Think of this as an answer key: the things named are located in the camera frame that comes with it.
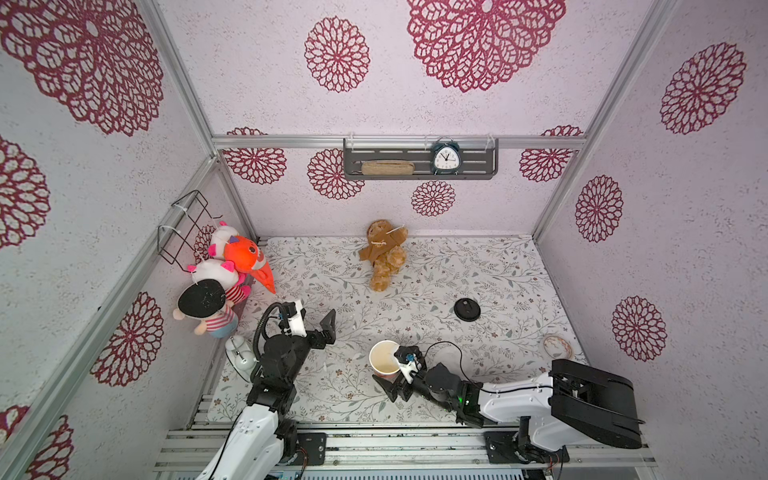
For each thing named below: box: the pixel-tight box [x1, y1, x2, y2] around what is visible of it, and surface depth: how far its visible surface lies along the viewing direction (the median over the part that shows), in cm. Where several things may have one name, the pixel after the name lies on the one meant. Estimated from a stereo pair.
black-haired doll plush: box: [172, 279, 245, 338], surface depth 80 cm
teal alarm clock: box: [430, 136, 462, 176], surface depth 92 cm
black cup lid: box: [454, 298, 481, 322], surface depth 102 cm
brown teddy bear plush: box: [358, 219, 409, 292], surface depth 109 cm
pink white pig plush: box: [187, 221, 251, 292], surface depth 87 cm
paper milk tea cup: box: [368, 340, 400, 383], surface depth 73 cm
